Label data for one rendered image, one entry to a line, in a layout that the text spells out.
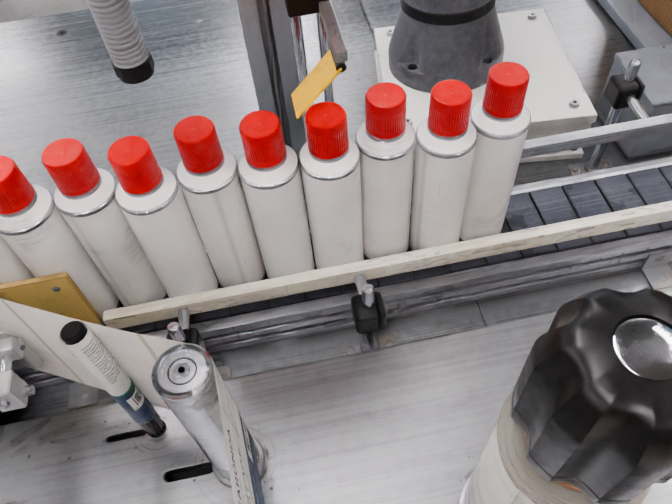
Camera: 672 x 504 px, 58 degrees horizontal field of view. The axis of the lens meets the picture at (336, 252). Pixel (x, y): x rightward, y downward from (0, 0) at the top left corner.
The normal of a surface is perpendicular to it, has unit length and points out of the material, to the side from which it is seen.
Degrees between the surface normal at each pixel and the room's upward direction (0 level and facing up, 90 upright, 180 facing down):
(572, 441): 86
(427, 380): 0
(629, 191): 0
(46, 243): 90
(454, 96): 3
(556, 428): 90
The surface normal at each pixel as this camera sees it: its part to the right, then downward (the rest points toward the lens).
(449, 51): -0.07, 0.55
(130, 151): -0.10, -0.61
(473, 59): 0.33, 0.47
